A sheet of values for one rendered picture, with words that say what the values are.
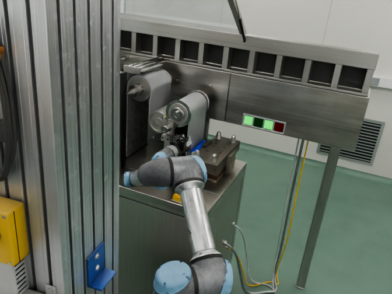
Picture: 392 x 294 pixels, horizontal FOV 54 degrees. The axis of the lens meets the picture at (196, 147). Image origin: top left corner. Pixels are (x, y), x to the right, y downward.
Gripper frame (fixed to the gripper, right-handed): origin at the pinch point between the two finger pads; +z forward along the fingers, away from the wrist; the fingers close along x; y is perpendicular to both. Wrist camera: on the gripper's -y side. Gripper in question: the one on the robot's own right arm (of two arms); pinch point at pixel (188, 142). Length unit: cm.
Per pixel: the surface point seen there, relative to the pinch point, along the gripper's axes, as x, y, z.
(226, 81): -7.4, 29.2, 30.1
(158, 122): 17.9, 8.1, -2.5
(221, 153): -16.1, -6.4, 10.7
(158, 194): 1.8, -19.0, -28.8
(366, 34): -74, 46, 263
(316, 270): -82, -109, 71
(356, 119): -80, 23, 30
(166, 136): 8.9, 4.6, -9.4
